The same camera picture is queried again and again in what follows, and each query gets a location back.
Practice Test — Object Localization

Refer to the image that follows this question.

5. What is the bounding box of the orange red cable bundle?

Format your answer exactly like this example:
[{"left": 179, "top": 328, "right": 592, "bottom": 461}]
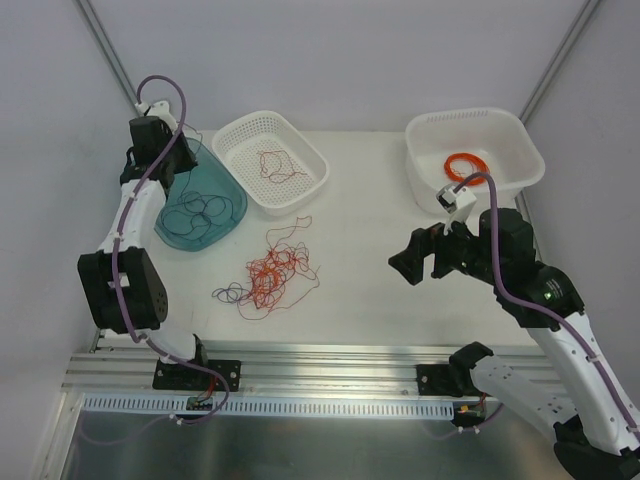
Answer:
[{"left": 237, "top": 215, "right": 321, "bottom": 322}]

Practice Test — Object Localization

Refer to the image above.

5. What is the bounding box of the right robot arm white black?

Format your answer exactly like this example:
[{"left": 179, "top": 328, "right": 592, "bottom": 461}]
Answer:
[{"left": 388, "top": 208, "right": 639, "bottom": 479}]

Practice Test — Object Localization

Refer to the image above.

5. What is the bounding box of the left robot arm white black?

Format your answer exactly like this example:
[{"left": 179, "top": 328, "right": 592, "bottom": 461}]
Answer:
[{"left": 77, "top": 114, "right": 210, "bottom": 389}]

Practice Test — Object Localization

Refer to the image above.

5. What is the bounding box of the teal transparent plastic bin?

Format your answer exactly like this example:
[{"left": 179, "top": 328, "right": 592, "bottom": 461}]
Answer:
[{"left": 155, "top": 138, "right": 248, "bottom": 252}]

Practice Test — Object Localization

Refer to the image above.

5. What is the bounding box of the white deep plastic tub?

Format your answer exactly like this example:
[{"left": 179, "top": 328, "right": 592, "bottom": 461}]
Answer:
[{"left": 405, "top": 108, "right": 545, "bottom": 216}]

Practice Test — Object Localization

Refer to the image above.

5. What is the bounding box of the white perforated plastic basket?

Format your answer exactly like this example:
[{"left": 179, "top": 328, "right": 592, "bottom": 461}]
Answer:
[{"left": 211, "top": 110, "right": 330, "bottom": 217}]

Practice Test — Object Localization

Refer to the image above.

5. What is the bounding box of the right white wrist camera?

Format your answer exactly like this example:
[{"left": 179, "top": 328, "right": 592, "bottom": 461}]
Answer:
[{"left": 436, "top": 184, "right": 477, "bottom": 235}]

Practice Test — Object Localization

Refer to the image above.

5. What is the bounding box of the orange coiled cable in tub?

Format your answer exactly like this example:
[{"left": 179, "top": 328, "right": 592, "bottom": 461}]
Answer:
[{"left": 443, "top": 152, "right": 491, "bottom": 186}]

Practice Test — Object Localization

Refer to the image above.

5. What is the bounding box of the dark cable in teal bin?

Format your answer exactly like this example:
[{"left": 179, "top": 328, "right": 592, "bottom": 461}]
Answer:
[{"left": 163, "top": 196, "right": 235, "bottom": 243}]

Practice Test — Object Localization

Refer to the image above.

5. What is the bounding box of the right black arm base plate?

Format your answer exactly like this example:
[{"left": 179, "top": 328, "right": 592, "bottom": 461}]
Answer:
[{"left": 415, "top": 364, "right": 482, "bottom": 398}]

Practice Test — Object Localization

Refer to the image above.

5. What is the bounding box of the aluminium mounting rail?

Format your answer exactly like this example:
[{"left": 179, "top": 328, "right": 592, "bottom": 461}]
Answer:
[{"left": 62, "top": 338, "right": 456, "bottom": 399}]

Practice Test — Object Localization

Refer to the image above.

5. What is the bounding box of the left aluminium frame post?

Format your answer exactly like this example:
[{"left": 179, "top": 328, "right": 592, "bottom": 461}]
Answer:
[{"left": 73, "top": 0, "right": 141, "bottom": 117}]

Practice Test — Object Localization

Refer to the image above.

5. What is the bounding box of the aluminium frame post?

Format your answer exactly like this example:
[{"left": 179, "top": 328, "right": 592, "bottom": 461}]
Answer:
[
  {"left": 519, "top": 0, "right": 605, "bottom": 126},
  {"left": 73, "top": 0, "right": 141, "bottom": 117}
]

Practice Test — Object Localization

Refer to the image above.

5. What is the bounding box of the red cable in basket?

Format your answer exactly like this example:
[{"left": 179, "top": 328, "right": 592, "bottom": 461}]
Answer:
[{"left": 256, "top": 148, "right": 308, "bottom": 185}]

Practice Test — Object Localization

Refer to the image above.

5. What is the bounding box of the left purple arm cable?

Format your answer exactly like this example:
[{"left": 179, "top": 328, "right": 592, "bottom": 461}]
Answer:
[{"left": 111, "top": 74, "right": 190, "bottom": 346}]

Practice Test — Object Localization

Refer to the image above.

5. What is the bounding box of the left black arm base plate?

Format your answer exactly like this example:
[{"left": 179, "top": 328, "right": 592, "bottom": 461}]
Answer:
[{"left": 152, "top": 359, "right": 242, "bottom": 392}]

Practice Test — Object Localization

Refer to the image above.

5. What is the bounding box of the right aluminium frame post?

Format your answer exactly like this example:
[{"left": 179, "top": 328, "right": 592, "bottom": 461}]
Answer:
[{"left": 519, "top": 0, "right": 605, "bottom": 126}]

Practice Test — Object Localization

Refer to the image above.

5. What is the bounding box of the white slotted cable duct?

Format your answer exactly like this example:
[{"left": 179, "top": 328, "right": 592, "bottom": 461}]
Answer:
[{"left": 83, "top": 394, "right": 454, "bottom": 421}]

